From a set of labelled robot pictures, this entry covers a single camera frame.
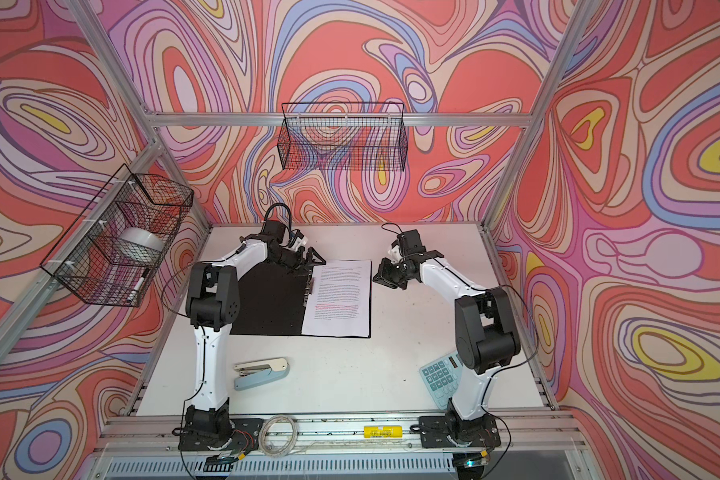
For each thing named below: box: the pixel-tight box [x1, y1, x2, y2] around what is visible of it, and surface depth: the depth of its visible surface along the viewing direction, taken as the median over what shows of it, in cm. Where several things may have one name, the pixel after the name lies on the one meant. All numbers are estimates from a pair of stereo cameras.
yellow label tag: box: [363, 426, 404, 439], surface depth 74 cm
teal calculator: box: [419, 351, 463, 411], surface depth 83 cm
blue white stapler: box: [234, 357, 291, 391], surface depth 82 cm
